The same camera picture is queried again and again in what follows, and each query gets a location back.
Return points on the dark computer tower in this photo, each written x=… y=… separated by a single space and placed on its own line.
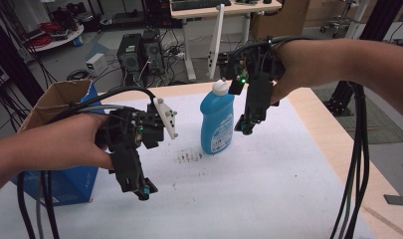
x=154 y=53

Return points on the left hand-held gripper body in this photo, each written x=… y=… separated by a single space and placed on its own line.
x=126 y=132

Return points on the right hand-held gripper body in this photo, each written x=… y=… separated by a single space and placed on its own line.
x=258 y=89

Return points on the dark gray flat piece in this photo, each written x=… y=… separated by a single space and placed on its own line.
x=397 y=200

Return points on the blue cardboard box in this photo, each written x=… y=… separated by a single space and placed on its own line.
x=69 y=186

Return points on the round white table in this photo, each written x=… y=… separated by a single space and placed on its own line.
x=61 y=41

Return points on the black computer tower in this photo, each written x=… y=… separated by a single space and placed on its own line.
x=131 y=53

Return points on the white desk with wooden top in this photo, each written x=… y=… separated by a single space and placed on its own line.
x=219 y=10

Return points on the person's right hand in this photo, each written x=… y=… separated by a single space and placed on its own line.
x=298 y=66

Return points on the small white power unit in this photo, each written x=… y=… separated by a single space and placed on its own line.
x=96 y=64

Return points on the person's left hand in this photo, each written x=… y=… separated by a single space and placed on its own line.
x=79 y=139

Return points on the black keyboard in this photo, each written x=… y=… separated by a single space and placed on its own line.
x=199 y=4

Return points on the blue detergent bottle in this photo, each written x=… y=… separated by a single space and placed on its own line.
x=217 y=113

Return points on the white table mat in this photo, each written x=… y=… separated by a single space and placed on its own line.
x=255 y=186

